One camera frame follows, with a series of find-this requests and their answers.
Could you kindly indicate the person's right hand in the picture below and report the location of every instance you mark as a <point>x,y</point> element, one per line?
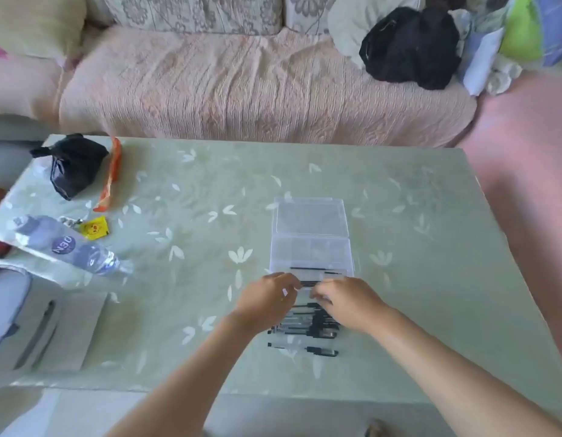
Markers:
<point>349,304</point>

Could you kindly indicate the person's left hand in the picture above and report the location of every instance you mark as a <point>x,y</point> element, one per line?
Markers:
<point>267,300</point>

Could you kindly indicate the pile of black gel pens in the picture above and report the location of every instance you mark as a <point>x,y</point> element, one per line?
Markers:
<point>308,332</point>

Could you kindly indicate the clear black-capped gel pen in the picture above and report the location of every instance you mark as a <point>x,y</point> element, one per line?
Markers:
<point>319,351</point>

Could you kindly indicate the clear plastic storage box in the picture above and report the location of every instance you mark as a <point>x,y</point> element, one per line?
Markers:
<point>308,218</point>

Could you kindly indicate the person's left forearm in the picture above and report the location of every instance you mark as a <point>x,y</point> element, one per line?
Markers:
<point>185,386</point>

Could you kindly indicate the person's right forearm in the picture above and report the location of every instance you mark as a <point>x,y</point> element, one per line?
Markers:
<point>444,377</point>

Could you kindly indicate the yellow tag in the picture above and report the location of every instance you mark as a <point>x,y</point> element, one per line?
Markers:
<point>95,228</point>

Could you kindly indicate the white paper bag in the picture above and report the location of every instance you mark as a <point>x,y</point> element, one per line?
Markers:
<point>76,323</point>

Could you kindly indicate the orange snack wrapper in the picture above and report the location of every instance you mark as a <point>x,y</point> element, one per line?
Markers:
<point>112,168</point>

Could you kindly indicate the pink quilted sofa seat cover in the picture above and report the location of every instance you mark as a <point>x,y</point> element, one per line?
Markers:
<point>240,95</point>

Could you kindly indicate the clear water bottle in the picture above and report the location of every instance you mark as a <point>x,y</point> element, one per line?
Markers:
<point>58,241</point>

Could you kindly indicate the salmon pink sofa seat cover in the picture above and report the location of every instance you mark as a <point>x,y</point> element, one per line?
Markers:
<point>526,177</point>

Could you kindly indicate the black plastic bag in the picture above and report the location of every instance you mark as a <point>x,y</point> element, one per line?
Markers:
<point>76,168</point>

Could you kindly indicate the black clothing bundle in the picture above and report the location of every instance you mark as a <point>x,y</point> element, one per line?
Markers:
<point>408,50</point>

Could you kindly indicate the white and blue cloth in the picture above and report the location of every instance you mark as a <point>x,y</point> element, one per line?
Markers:
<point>478,63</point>

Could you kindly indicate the white towel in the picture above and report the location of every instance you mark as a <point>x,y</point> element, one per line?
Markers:
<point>501,77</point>

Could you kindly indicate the white textured pillow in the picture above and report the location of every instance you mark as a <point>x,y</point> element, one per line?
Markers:
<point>353,22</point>

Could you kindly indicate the floral sofa back cushion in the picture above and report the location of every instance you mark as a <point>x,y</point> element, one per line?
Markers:
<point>308,11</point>
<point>194,13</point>

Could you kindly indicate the pale pink sofa seat cover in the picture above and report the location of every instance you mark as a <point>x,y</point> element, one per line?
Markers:
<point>21,86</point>

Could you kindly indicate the pale yellow pillow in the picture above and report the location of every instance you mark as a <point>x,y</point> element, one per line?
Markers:
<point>35,22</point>

